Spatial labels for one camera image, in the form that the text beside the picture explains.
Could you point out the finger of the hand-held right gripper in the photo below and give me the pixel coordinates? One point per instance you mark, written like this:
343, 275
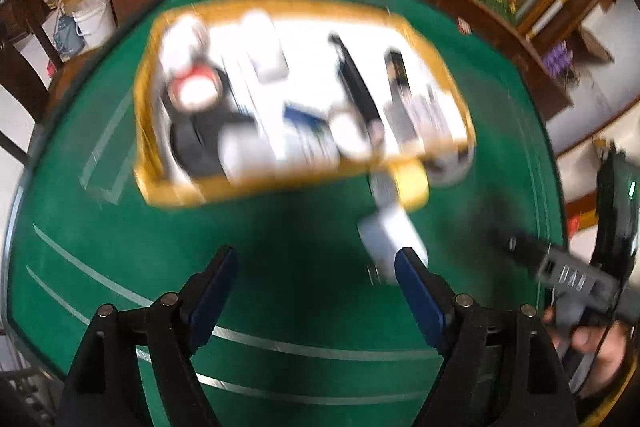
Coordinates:
550, 267

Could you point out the black tape roll white core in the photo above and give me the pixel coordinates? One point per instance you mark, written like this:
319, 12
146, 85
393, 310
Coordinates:
350, 129

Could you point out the yellow taped white tray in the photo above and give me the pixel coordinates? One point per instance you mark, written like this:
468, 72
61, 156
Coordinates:
310, 57

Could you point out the wooden chair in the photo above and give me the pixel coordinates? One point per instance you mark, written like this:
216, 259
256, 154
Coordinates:
20, 32

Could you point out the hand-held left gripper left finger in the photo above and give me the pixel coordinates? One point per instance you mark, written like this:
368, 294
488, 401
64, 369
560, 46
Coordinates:
215, 297

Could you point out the grey bag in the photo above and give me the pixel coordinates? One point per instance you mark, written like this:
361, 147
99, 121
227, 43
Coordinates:
67, 37

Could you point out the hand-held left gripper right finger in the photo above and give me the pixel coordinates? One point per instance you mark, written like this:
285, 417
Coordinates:
420, 297

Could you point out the small red white chip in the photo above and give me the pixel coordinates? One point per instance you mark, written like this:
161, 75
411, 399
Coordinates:
464, 27

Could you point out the black pen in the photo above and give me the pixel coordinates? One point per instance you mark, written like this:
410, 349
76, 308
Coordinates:
355, 87

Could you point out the yellow round jar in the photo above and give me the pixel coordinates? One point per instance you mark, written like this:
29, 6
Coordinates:
410, 182

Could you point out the person's right hand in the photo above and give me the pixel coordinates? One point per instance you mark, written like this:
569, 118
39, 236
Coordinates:
612, 352

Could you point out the white bucket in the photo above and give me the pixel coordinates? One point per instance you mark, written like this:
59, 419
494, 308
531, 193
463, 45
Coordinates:
92, 22

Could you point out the silver red plaster packet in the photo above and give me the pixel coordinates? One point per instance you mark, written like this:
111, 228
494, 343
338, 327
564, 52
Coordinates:
420, 122

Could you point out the white power adapter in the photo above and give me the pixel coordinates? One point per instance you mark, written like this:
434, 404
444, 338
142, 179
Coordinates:
390, 232

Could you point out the purple box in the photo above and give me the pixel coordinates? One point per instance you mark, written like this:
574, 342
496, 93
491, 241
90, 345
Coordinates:
557, 57

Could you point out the black round fan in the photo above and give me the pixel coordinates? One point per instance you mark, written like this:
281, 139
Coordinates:
197, 142

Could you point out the black lipstick tube gold band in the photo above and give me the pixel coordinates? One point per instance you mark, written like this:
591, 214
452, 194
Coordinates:
397, 72

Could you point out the black tape roll red core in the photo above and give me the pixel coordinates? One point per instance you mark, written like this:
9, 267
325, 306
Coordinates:
195, 89

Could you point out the blue white medicine box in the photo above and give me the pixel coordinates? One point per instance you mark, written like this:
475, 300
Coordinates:
305, 127

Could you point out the white bottle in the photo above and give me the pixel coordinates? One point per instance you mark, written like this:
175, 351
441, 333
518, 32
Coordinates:
245, 152
450, 164
262, 49
185, 42

